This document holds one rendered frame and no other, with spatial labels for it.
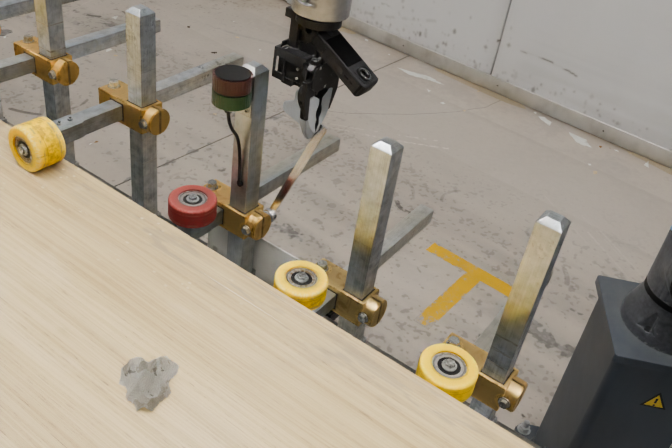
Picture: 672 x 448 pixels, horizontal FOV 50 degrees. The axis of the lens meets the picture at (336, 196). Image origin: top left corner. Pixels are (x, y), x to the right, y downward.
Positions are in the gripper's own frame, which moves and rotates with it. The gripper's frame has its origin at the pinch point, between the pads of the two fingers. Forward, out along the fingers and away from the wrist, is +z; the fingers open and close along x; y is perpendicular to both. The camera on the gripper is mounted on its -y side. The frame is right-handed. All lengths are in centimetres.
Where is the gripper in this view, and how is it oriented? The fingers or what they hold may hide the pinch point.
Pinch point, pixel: (312, 133)
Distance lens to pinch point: 120.5
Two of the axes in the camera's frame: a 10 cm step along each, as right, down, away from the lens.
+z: -1.5, 8.1, 5.7
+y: -8.0, -4.4, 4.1
